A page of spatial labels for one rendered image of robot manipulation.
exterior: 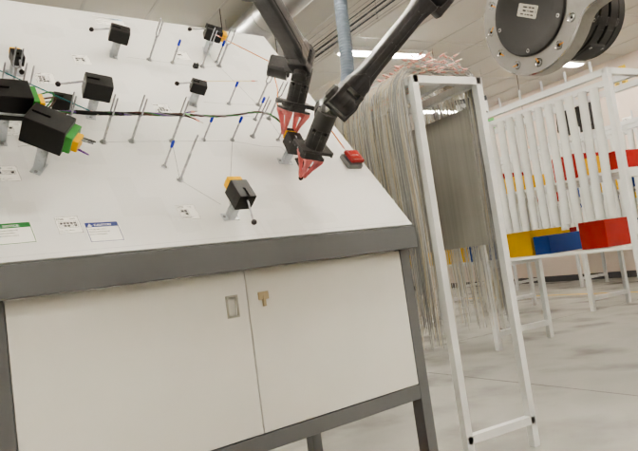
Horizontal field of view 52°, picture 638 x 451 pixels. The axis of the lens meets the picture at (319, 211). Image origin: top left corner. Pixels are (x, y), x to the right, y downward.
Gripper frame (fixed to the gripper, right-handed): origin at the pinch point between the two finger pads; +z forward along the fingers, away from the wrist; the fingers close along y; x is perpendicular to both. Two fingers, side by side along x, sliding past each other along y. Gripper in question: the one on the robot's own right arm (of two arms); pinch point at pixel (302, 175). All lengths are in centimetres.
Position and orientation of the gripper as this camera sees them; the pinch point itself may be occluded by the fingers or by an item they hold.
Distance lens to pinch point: 184.0
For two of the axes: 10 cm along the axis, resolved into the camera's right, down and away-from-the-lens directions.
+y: -8.4, -0.7, -5.3
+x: 4.1, 5.6, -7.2
